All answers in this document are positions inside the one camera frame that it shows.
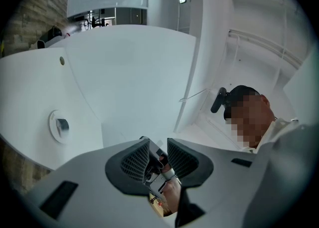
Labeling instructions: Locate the person's head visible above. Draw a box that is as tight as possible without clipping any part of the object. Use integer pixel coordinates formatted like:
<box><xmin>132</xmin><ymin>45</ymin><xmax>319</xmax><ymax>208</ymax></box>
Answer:
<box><xmin>223</xmin><ymin>84</ymin><xmax>277</xmax><ymax>149</ymax></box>

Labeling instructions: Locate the yellow wooden board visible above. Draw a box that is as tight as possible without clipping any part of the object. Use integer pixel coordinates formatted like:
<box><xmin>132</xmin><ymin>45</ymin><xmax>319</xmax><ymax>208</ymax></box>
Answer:
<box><xmin>149</xmin><ymin>193</ymin><xmax>172</xmax><ymax>218</ymax></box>

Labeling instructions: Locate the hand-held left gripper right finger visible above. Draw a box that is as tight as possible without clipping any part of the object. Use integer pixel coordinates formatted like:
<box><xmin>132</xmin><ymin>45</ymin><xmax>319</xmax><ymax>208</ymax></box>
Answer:
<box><xmin>166</xmin><ymin>123</ymin><xmax>314</xmax><ymax>228</ymax></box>

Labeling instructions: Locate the black head camera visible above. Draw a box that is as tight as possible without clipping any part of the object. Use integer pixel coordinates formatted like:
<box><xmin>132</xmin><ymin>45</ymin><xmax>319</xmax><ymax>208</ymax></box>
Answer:
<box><xmin>210</xmin><ymin>86</ymin><xmax>231</xmax><ymax>114</ymax></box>

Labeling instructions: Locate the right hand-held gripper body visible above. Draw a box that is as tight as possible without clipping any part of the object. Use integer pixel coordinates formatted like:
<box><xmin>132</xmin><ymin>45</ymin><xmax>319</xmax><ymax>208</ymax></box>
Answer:
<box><xmin>146</xmin><ymin>144</ymin><xmax>175</xmax><ymax>195</ymax></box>

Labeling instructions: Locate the clear glass plate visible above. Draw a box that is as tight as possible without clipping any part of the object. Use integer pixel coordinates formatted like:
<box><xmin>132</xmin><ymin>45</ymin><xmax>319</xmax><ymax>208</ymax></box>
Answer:
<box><xmin>47</xmin><ymin>109</ymin><xmax>72</xmax><ymax>145</ymax></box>

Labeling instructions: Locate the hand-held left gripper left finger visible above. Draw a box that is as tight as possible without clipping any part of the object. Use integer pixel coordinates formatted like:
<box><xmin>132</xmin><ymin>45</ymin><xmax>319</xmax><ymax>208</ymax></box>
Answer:
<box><xmin>24</xmin><ymin>137</ymin><xmax>176</xmax><ymax>228</ymax></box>

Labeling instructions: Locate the black bag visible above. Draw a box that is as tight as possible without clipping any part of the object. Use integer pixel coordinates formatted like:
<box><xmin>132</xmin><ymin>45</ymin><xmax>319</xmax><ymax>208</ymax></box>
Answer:
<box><xmin>39</xmin><ymin>25</ymin><xmax>63</xmax><ymax>42</ymax></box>

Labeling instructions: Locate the person's right forearm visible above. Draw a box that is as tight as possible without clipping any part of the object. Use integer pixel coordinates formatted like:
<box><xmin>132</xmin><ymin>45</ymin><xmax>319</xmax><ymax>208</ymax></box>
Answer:
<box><xmin>161</xmin><ymin>179</ymin><xmax>182</xmax><ymax>214</ymax></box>

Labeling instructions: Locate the person's white shirt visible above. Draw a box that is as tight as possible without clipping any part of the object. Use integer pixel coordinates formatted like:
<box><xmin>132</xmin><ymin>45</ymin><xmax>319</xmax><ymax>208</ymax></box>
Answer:
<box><xmin>239</xmin><ymin>117</ymin><xmax>300</xmax><ymax>154</ymax></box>

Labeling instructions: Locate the white table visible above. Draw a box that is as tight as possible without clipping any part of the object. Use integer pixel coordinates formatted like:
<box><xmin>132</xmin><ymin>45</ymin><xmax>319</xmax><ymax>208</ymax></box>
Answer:
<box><xmin>0</xmin><ymin>47</ymin><xmax>105</xmax><ymax>173</ymax></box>
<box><xmin>43</xmin><ymin>24</ymin><xmax>197</xmax><ymax>148</ymax></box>

